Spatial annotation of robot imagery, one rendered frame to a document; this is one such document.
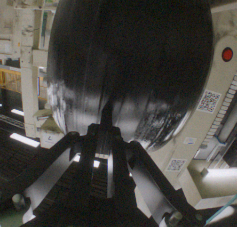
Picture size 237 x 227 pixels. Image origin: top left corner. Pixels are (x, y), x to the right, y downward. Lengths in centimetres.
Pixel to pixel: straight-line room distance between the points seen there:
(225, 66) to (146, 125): 36
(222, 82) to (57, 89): 47
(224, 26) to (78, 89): 43
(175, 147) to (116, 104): 39
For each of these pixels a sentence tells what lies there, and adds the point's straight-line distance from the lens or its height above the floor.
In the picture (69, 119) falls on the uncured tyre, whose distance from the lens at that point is 25.
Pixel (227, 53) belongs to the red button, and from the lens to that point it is 51.
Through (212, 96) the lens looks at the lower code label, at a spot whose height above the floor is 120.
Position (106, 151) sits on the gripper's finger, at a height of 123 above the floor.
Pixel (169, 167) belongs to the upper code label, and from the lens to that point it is 64.
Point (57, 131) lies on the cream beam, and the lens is 86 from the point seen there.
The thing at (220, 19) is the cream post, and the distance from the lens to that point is 50.
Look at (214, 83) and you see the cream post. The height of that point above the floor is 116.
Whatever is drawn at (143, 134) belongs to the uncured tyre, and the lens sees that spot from 26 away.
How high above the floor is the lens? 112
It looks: 25 degrees up
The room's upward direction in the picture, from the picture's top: 167 degrees counter-clockwise
